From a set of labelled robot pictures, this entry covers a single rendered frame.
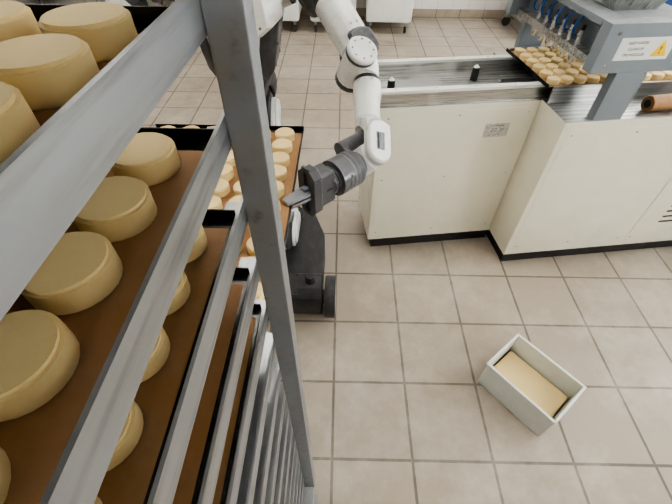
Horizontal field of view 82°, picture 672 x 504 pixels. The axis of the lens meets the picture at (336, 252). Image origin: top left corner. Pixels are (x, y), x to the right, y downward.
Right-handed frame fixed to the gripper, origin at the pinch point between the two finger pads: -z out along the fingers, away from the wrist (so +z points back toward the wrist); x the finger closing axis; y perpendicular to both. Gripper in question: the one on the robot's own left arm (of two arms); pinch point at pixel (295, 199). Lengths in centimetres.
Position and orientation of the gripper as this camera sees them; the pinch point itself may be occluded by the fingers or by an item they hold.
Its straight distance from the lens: 86.1
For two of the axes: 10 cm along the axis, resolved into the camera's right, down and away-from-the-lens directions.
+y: 6.9, 5.3, -5.0
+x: 0.0, -6.9, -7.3
